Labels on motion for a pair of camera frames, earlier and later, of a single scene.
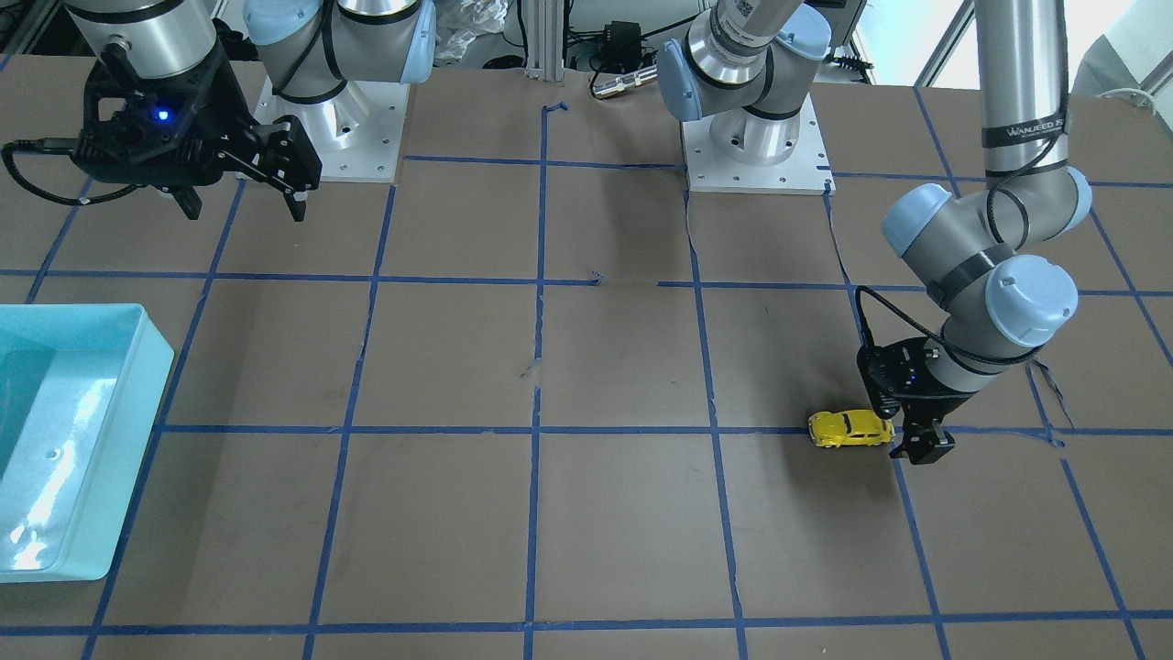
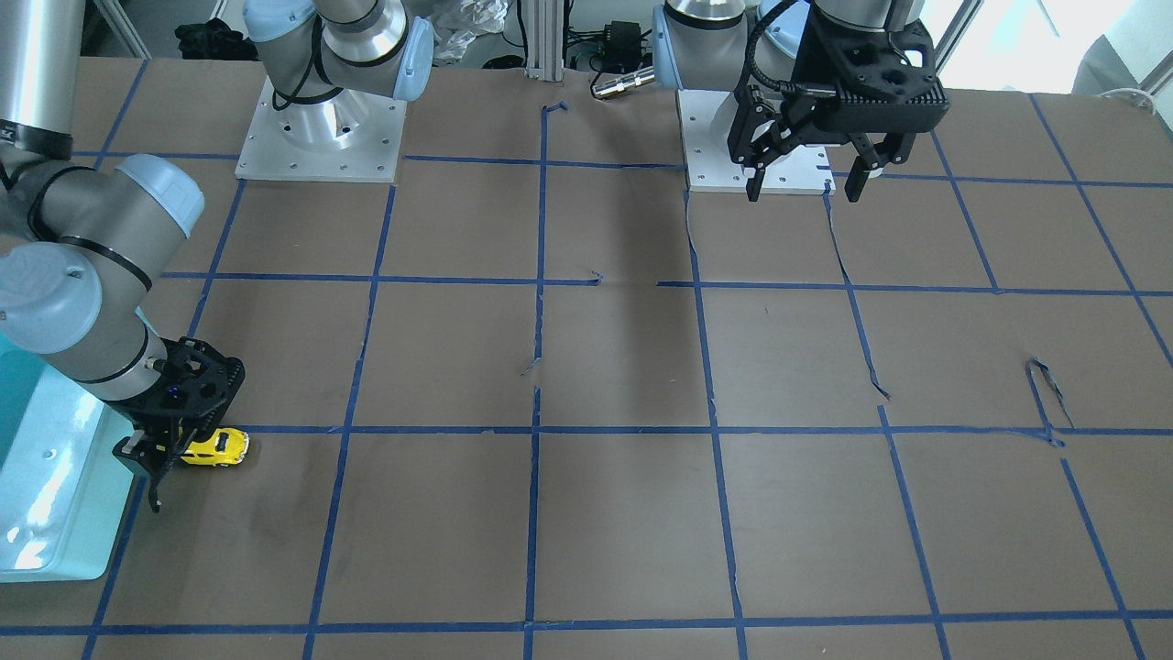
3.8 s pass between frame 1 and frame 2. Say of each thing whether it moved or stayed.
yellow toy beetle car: moved
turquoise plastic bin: stayed
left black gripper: moved
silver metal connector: stayed
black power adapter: stayed
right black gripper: moved
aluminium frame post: stayed
